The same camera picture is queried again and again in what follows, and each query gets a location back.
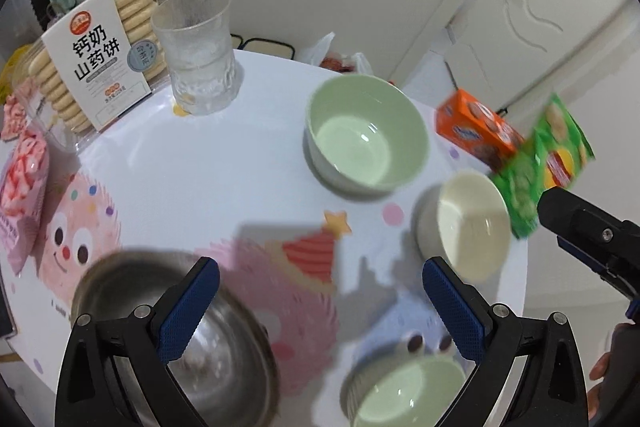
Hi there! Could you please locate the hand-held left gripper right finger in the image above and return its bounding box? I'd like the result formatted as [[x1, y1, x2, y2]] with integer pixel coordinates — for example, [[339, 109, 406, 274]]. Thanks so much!
[[422, 256, 588, 427]]

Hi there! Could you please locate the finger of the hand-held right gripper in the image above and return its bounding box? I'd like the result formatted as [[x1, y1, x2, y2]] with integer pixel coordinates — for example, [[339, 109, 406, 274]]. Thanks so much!
[[537, 187, 640, 268], [557, 237, 640, 298]]

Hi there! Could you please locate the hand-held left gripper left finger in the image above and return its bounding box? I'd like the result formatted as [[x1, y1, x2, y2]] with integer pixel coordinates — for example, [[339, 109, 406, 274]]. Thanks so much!
[[54, 257, 221, 427]]

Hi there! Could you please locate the cream white ceramic bowl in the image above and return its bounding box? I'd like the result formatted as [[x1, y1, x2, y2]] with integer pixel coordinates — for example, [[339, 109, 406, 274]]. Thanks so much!
[[415, 171, 512, 284]]

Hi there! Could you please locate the large stainless steel bowl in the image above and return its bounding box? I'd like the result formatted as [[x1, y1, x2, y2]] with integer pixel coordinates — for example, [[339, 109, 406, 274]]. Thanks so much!
[[70, 249, 281, 427]]

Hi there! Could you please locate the green ribbed ceramic bowl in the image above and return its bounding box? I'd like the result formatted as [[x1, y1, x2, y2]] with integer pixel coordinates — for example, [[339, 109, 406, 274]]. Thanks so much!
[[305, 74, 431, 198], [340, 354, 468, 427]]

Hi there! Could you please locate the person's right hand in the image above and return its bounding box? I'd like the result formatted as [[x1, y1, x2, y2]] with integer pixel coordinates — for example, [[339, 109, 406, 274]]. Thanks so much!
[[587, 322, 640, 423]]

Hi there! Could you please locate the green potato chips bag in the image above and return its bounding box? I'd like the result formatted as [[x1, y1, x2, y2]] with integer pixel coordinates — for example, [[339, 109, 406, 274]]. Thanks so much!
[[490, 93, 596, 240]]

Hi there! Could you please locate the cartoon printed tablecloth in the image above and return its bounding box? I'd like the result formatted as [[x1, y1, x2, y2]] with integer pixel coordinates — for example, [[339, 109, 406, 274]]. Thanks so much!
[[0, 49, 531, 427]]

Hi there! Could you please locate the orange cookie box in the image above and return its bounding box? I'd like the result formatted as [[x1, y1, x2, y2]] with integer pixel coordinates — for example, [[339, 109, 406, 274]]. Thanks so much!
[[435, 88, 526, 172]]

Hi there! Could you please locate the pink strawberry snack bag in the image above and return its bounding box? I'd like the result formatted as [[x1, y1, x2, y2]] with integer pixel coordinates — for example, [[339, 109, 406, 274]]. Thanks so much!
[[0, 127, 51, 273]]

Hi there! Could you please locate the clear glass cup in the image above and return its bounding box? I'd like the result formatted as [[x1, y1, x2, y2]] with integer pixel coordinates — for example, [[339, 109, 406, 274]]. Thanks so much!
[[151, 0, 237, 116]]

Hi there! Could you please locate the clear plastic biscuit box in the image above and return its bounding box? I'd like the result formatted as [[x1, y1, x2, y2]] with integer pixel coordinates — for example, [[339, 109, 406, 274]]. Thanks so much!
[[27, 0, 173, 148]]

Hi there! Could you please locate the small pink snack packet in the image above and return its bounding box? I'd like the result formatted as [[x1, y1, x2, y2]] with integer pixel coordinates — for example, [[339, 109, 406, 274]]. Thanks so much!
[[0, 79, 33, 142]]

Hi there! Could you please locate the white plastic bag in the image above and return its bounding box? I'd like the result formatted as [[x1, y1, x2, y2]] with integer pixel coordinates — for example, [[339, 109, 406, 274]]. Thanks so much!
[[297, 32, 373, 75]]

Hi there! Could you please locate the yellow plastic bag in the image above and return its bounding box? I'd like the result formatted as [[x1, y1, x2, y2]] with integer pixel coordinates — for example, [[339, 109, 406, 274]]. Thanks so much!
[[0, 47, 33, 92]]

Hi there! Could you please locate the black metal frame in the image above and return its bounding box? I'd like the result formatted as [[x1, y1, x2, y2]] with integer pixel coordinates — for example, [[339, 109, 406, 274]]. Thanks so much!
[[230, 34, 296, 60]]

